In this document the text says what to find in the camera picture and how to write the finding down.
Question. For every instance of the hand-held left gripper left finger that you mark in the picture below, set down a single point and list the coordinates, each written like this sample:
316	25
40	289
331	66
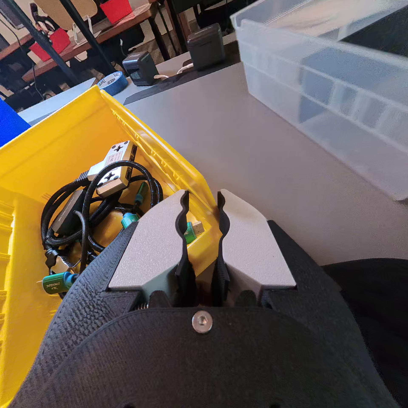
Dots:
149	251

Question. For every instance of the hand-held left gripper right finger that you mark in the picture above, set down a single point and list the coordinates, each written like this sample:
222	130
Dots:
255	251

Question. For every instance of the black hub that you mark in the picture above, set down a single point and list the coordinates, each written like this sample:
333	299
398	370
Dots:
68	210

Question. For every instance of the yellow plastic bin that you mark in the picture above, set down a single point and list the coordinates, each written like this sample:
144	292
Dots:
63	137

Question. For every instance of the clear plastic bin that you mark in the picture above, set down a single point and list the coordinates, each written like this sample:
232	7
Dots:
318	95

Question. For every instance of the grey desk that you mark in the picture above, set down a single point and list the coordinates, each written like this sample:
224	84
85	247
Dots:
271	159

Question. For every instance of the black wrist rest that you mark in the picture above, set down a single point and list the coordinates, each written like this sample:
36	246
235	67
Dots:
376	302

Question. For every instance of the blue tape roll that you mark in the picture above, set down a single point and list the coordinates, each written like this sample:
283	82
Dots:
108	83

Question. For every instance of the small black charger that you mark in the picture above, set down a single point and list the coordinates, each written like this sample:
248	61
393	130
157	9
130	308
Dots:
143	63

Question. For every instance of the blue plastic bin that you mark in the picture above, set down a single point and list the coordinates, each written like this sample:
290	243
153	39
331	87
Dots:
11	124

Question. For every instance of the wooden table black legs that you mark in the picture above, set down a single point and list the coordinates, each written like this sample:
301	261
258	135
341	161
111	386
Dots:
95	36

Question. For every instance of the black pole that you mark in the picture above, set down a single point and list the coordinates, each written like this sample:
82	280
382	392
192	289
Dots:
89	38

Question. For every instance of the red plastic bin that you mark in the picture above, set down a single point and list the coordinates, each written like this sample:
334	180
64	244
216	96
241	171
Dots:
116	11
57	43

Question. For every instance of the black light stand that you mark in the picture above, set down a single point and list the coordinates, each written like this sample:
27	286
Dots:
41	40

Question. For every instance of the plain wooden board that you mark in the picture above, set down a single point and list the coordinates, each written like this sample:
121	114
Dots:
63	9

